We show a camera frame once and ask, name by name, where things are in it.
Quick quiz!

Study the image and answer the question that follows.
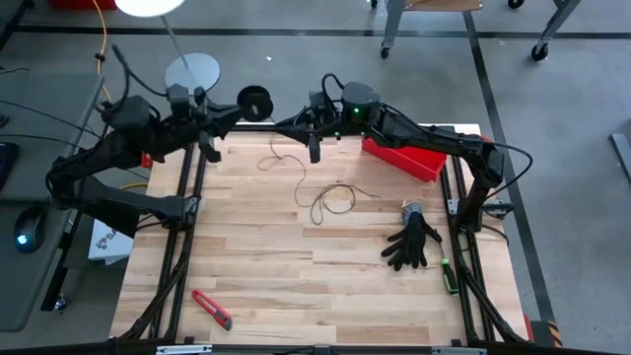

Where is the white round floor lamp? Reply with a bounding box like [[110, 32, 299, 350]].
[[113, 0, 222, 98]]

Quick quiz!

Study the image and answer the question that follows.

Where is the grey floor bar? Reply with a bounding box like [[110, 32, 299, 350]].
[[608, 131, 631, 186]]

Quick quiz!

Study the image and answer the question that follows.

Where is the black computer mouse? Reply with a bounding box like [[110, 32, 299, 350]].
[[12, 206, 47, 255]]

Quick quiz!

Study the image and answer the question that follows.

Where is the thin dark cord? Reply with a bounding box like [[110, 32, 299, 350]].
[[255, 116, 381, 227]]

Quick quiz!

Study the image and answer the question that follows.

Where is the black aluminium table frame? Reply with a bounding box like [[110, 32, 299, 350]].
[[0, 121, 631, 355]]

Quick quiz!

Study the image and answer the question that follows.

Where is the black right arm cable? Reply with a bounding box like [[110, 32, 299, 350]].
[[485, 142, 535, 201]]

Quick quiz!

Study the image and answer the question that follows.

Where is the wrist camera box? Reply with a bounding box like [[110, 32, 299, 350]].
[[165, 83, 206, 118], [309, 91, 342, 120]]

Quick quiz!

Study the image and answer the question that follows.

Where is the white printed box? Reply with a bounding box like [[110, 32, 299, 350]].
[[87, 219, 135, 266]]

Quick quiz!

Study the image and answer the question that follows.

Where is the grey desk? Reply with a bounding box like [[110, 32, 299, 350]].
[[0, 71, 105, 332]]

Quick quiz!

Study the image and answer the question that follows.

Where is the black work glove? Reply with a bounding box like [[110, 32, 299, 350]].
[[380, 199, 444, 272]]

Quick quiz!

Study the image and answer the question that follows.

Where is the black plastic cord spool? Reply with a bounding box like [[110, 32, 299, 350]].
[[236, 84, 275, 123]]

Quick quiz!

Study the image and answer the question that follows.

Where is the red utility knife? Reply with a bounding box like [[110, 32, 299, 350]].
[[190, 289, 234, 332]]

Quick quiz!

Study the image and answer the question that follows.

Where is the red plastic bin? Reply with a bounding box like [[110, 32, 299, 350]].
[[361, 136, 449, 184]]

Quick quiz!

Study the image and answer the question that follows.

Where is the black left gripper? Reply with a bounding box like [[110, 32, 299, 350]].
[[170, 101, 245, 164]]

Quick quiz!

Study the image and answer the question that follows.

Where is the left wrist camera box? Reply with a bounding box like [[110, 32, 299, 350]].
[[165, 83, 206, 118]]

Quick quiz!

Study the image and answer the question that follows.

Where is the red floor object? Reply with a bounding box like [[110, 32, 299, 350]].
[[47, 0, 118, 11]]

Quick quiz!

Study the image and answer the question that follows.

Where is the silver frame bracket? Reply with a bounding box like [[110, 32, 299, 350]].
[[156, 344, 214, 355], [431, 346, 488, 355]]

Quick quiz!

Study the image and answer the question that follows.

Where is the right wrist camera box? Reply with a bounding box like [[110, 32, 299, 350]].
[[309, 91, 342, 120]]

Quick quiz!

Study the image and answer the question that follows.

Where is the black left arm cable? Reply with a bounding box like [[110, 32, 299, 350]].
[[101, 43, 169, 117]]

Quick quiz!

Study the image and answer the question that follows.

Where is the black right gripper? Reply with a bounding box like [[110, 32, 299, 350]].
[[274, 113, 346, 165]]

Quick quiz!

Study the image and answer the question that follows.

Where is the grey cart with wooden shelf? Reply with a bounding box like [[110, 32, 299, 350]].
[[368, 0, 526, 61]]

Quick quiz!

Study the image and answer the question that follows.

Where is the green-handled screwdriver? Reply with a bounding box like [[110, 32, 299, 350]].
[[439, 244, 460, 298]]

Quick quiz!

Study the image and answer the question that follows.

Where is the yellow cable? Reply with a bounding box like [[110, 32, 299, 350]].
[[91, 0, 115, 107]]

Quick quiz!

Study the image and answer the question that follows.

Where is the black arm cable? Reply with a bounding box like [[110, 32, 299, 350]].
[[485, 142, 535, 201], [101, 43, 169, 117]]

